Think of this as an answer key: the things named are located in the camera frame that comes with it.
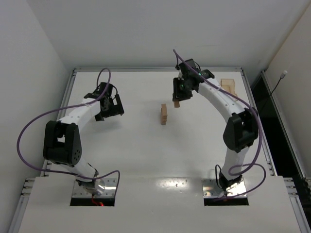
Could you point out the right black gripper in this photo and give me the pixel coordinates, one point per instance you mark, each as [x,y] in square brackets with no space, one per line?
[181,95]

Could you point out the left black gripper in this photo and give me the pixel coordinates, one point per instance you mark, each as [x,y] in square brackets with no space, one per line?
[116,107]

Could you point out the clear amber plastic box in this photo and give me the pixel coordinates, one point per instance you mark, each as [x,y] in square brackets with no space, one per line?
[228,85]

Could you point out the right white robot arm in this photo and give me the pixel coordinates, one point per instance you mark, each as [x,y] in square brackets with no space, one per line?
[241,128]

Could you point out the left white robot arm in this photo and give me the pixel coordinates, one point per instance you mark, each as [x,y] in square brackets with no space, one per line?
[62,143]

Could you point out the aluminium table frame rail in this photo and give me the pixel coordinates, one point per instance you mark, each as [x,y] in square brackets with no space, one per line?
[154,69]

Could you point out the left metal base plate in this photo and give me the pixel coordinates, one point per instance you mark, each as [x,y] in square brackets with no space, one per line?
[103,188]

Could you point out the metal base plate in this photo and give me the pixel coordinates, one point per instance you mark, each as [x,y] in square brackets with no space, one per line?
[103,188]
[213,191]

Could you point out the black cable white plug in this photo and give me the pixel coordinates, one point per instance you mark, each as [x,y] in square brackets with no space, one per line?
[263,95]

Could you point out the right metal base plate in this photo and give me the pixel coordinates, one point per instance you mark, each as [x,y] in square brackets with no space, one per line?
[213,191]

